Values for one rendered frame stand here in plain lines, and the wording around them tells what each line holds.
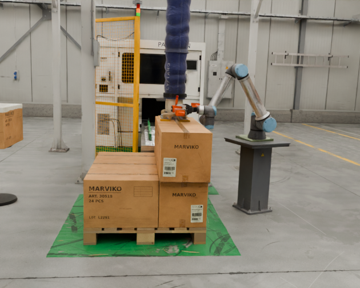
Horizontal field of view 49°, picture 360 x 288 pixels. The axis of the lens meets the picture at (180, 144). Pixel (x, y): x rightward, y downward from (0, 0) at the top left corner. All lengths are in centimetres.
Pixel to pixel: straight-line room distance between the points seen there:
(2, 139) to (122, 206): 151
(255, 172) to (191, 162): 117
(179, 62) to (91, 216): 165
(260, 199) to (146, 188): 149
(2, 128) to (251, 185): 252
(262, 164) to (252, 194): 33
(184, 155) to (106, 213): 79
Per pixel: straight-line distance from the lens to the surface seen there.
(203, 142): 309
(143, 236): 332
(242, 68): 375
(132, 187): 319
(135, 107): 510
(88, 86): 508
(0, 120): 416
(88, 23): 511
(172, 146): 306
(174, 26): 387
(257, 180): 417
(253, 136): 411
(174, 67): 384
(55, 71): 730
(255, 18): 748
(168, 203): 324
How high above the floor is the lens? 135
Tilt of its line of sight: 9 degrees down
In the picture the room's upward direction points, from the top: 2 degrees clockwise
